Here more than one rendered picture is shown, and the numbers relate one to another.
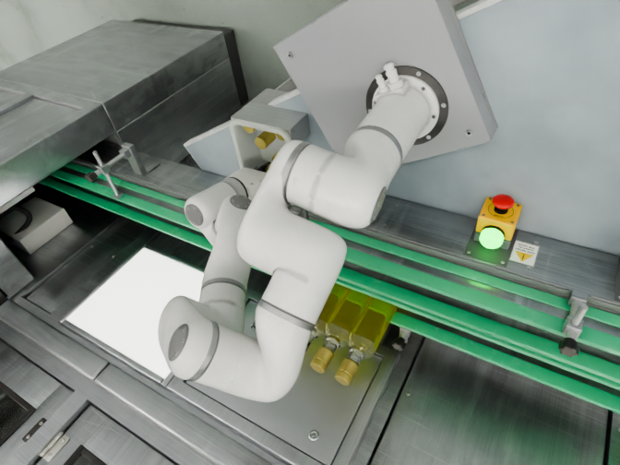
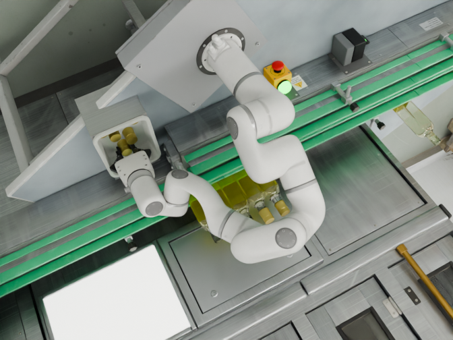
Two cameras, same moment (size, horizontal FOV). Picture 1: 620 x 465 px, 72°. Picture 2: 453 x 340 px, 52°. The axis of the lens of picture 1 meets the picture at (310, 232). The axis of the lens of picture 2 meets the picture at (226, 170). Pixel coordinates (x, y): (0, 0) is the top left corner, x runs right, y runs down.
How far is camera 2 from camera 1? 0.84 m
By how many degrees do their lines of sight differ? 37
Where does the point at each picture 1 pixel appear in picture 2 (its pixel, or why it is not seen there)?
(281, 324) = (313, 187)
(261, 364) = (309, 216)
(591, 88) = not seen: outside the picture
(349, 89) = (184, 62)
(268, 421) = (265, 274)
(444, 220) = not seen: hidden behind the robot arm
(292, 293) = (305, 172)
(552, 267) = (313, 79)
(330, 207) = (281, 125)
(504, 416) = (333, 164)
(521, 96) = (267, 10)
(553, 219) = (295, 57)
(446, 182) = not seen: hidden behind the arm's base
